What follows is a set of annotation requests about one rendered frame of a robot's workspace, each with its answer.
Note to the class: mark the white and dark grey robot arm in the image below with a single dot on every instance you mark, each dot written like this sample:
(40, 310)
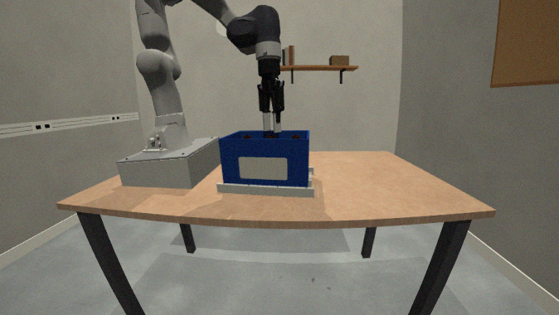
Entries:
(257, 32)

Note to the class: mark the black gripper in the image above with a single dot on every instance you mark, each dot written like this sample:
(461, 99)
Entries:
(269, 69)

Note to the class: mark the blue plastic crate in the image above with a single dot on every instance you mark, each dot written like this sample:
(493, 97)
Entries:
(282, 161)

